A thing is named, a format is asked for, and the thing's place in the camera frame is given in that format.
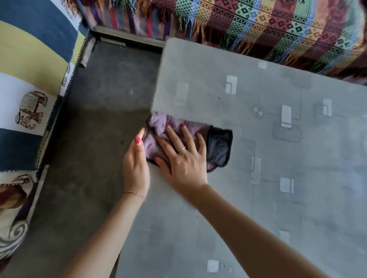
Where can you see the person's right hand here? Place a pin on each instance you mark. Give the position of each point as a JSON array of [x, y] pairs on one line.
[[186, 169]]

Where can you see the person's left hand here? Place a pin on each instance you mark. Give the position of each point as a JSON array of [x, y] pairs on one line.
[[137, 171]]

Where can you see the mauve cleaning cloth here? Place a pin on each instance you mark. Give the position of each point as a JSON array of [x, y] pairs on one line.
[[218, 143]]

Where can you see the person's right forearm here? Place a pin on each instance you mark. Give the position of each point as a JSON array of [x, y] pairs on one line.
[[252, 240]]

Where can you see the person's left forearm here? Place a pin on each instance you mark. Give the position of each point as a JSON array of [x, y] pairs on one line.
[[106, 240]]

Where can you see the grey table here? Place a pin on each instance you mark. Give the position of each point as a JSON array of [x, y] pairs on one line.
[[286, 186]]

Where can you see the brown sofa with cream carving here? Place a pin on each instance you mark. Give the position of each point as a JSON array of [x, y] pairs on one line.
[[14, 235], [129, 35]]

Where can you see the colourful striped woven sofa throw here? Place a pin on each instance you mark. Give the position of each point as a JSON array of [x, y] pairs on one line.
[[258, 23]]

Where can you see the blue yellow white striped blanket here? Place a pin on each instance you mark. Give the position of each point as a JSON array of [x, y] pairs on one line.
[[28, 43]]

